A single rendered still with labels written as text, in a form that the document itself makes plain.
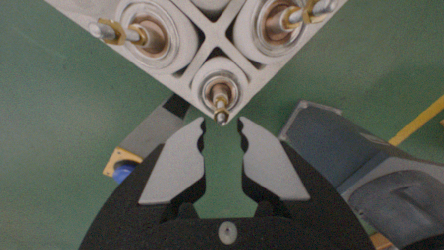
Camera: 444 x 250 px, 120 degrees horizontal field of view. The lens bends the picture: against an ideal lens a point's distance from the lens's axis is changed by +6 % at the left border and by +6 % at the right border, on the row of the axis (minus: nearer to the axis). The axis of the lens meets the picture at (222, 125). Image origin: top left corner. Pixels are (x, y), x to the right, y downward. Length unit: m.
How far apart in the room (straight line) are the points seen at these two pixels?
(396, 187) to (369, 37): 0.43
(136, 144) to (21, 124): 0.73
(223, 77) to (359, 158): 0.34
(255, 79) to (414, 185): 0.34
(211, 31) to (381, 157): 0.38
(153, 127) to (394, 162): 0.45
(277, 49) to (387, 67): 0.56
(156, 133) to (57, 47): 0.46
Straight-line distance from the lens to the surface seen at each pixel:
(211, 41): 0.28
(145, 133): 0.27
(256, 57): 0.22
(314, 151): 0.48
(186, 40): 0.21
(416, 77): 0.84
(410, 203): 0.41
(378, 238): 2.10
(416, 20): 0.73
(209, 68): 0.21
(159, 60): 0.22
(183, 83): 0.29
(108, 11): 0.29
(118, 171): 0.24
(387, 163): 0.39
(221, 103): 0.16
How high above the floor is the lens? 0.46
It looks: 59 degrees down
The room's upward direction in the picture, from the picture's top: 177 degrees clockwise
